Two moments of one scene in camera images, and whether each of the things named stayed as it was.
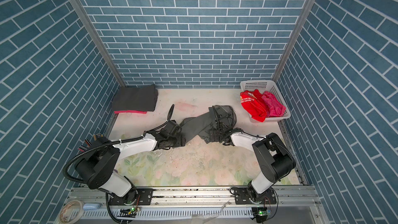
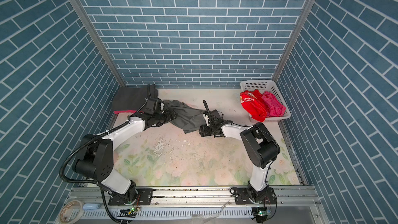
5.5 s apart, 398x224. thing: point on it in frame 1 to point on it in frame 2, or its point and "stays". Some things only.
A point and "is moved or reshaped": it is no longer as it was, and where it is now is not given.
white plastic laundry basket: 268,85 stays
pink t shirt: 274,109 stays
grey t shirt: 206,125 is moved or reshaped
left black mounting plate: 134,197 stays
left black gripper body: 176,141 to 164,116
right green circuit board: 260,213 stays
